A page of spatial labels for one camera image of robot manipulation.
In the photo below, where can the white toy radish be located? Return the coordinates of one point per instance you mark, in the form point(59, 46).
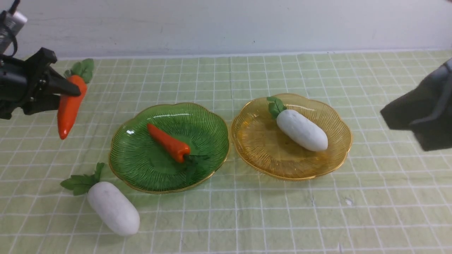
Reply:
point(297, 127)
point(114, 209)

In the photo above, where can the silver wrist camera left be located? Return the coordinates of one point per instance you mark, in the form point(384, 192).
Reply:
point(11, 24)

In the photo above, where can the green checkered tablecloth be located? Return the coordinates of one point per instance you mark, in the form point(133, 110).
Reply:
point(389, 197)

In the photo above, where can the amber ribbed plastic plate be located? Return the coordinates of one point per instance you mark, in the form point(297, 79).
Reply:
point(261, 144)

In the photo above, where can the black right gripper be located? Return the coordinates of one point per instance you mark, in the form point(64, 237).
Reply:
point(426, 111)

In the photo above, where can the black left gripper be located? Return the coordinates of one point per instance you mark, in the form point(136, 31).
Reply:
point(32, 84)

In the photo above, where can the green ribbed plastic plate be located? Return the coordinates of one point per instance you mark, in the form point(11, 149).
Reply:
point(144, 165)

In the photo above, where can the orange toy carrot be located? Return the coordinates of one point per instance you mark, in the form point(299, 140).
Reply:
point(80, 75)
point(179, 151)

